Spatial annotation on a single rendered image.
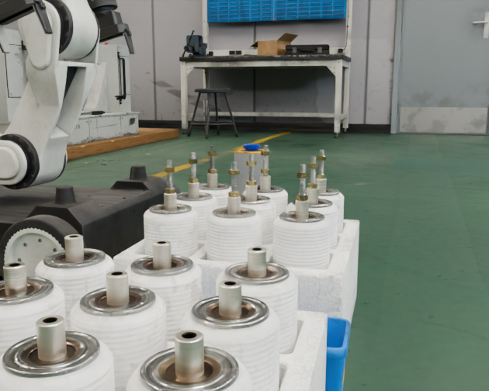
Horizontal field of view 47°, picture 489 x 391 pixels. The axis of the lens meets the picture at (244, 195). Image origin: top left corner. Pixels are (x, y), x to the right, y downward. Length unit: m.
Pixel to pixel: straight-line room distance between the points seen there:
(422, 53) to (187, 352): 5.67
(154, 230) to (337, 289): 0.32
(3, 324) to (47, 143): 0.92
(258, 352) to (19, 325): 0.24
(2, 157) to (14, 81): 2.16
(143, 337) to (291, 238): 0.41
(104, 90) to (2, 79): 1.25
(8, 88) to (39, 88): 2.15
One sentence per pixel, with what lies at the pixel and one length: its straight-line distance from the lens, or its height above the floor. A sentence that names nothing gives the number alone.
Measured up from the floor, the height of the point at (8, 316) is 0.24.
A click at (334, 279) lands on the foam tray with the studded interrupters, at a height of 0.17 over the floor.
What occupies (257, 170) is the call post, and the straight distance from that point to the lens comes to 1.33.
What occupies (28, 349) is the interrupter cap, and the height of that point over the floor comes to 0.25.
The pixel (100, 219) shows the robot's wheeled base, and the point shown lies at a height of 0.17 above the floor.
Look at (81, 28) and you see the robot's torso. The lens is 1.45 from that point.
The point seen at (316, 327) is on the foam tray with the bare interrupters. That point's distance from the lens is 0.70.
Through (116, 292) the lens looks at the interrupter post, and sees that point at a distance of 0.58.
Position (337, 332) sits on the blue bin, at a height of 0.10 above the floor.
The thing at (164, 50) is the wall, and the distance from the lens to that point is 6.64.
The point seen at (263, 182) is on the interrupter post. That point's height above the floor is 0.27.
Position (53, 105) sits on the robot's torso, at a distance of 1.46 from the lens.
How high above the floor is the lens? 0.46
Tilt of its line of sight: 11 degrees down
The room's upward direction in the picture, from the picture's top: straight up
